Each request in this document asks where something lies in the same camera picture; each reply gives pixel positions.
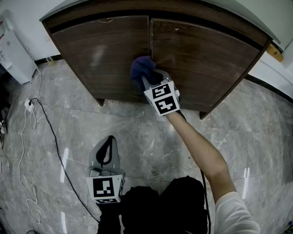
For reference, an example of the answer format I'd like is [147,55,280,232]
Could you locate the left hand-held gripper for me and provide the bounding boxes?
[86,135,126,205]

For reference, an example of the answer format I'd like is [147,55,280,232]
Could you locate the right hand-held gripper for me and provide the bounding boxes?
[140,69,182,117]

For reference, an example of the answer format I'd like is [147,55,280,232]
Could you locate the blue cloth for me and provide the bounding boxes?
[130,55,157,86]

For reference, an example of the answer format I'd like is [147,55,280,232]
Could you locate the person's left forearm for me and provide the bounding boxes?
[97,202,122,234]

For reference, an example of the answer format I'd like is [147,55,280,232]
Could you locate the person's right forearm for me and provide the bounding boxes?
[165,112,237,203]

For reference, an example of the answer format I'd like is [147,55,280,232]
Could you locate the dark wooden vanity cabinet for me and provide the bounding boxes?
[39,0,281,120]

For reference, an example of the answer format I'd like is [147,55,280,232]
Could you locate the black trousers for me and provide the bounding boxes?
[119,175,212,234]

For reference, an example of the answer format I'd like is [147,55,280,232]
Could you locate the white power strip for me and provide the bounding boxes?
[23,98,35,113]

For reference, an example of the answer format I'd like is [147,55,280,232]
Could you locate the white raised ledge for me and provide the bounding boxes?
[247,50,293,101]

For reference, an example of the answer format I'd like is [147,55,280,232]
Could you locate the white water dispenser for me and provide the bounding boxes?
[0,10,38,86]

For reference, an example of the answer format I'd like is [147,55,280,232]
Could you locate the white printed t-shirt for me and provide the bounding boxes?
[213,190,262,234]

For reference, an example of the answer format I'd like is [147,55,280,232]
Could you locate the black floor cable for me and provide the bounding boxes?
[29,97,102,224]

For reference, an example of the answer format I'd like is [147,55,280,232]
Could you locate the white cable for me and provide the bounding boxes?
[16,65,43,226]

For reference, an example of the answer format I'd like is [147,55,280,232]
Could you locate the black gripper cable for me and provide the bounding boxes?
[200,168,212,234]

